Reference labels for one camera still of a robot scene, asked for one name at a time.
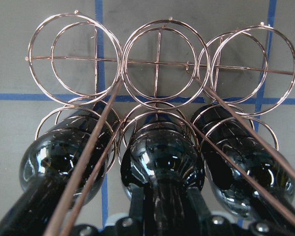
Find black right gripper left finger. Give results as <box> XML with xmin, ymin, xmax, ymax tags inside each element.
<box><xmin>129</xmin><ymin>186</ymin><xmax>145</xmax><ymax>221</ymax></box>

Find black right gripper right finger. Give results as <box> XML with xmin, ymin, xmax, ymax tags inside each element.
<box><xmin>187</xmin><ymin>188</ymin><xmax>211</xmax><ymax>223</ymax></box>

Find dark wine bottle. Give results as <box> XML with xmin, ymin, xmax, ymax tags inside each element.
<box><xmin>0</xmin><ymin>103</ymin><xmax>105</xmax><ymax>236</ymax></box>
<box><xmin>191</xmin><ymin>105</ymin><xmax>295</xmax><ymax>224</ymax></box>
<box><xmin>120</xmin><ymin>115</ymin><xmax>205</xmax><ymax>236</ymax></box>

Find copper wire wine basket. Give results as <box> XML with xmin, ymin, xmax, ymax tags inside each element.
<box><xmin>26</xmin><ymin>10</ymin><xmax>295</xmax><ymax>236</ymax></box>

